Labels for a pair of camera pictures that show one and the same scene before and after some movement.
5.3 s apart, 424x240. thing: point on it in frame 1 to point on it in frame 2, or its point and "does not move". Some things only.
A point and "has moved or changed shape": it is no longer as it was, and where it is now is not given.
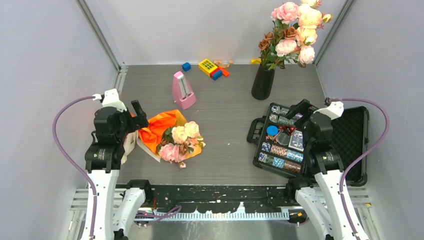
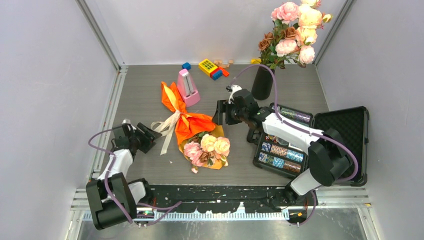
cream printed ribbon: [129, 143] has moved or changed shape
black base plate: [211, 198] does not move
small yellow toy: [255, 61] does not move
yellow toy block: [207, 66] does not move
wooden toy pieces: [219, 63] does not move
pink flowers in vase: [294, 34] does not move
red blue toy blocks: [217, 73] does not move
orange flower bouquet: [173, 138] to [201, 142]
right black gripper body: [305, 108] to [241, 113]
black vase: [262, 84] does not move
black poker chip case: [279, 139] does not move
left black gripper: [138, 121] to [148, 137]
